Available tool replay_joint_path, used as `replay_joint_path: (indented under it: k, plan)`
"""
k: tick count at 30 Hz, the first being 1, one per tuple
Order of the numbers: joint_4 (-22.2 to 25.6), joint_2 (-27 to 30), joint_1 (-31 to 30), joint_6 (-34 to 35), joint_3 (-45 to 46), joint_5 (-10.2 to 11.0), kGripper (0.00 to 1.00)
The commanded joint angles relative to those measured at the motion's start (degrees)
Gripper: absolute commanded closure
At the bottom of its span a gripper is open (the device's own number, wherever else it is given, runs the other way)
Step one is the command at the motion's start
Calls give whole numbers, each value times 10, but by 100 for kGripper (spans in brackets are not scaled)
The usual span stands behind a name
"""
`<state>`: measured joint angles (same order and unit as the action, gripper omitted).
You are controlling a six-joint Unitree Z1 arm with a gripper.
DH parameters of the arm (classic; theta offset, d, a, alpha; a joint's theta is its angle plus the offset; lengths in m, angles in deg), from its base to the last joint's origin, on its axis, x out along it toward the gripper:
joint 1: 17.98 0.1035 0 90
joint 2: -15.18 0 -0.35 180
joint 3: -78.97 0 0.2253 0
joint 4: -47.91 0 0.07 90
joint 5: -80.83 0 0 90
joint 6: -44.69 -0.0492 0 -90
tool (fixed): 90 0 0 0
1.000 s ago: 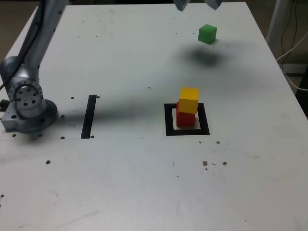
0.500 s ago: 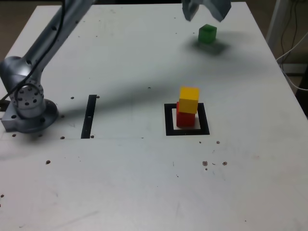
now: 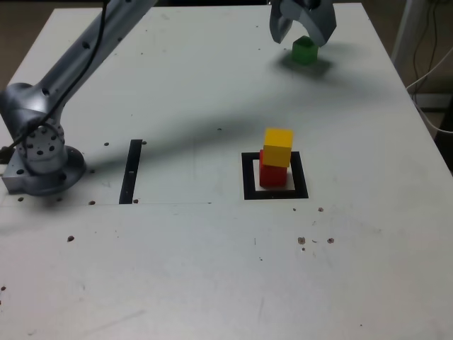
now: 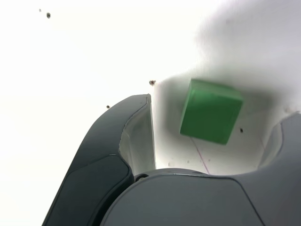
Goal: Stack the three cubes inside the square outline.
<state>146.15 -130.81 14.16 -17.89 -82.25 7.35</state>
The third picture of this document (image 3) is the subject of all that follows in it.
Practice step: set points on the red cube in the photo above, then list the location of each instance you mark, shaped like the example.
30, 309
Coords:
272, 176

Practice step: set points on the yellow cube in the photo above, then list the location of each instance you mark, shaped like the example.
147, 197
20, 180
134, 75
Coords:
277, 148

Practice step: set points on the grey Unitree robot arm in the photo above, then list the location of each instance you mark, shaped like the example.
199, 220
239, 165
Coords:
70, 67

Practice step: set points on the black tape strip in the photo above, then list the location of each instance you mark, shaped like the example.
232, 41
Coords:
130, 173

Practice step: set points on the black tape square outline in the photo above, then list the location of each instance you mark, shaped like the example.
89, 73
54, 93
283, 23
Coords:
247, 177

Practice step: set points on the green cube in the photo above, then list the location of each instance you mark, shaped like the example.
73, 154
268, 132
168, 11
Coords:
303, 53

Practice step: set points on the white post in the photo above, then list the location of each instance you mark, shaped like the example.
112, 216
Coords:
407, 28

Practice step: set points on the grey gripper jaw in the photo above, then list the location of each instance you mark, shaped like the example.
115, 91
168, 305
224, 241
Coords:
320, 21
277, 25

